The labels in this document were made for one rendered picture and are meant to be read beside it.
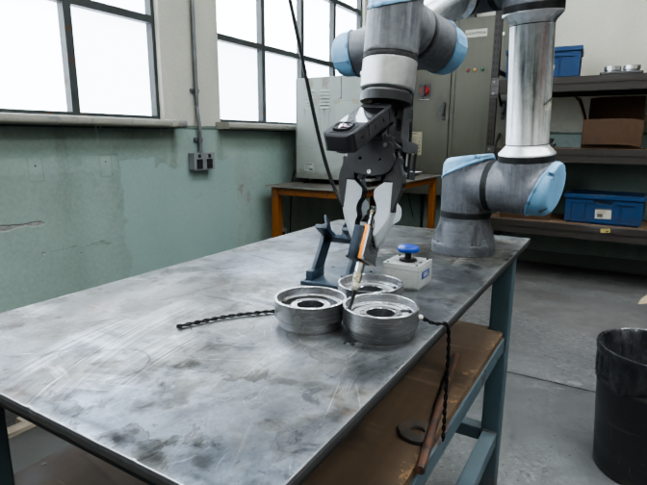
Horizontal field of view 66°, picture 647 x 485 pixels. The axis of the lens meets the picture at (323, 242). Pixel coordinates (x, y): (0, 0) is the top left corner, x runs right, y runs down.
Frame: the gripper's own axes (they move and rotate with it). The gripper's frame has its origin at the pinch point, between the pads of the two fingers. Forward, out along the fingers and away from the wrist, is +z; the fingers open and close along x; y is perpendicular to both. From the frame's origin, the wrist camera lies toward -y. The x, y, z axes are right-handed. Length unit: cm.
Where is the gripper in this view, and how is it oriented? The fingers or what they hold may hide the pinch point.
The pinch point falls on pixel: (365, 237)
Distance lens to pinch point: 69.4
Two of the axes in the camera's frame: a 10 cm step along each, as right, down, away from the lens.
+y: 5.3, -0.4, 8.5
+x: -8.4, -1.3, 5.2
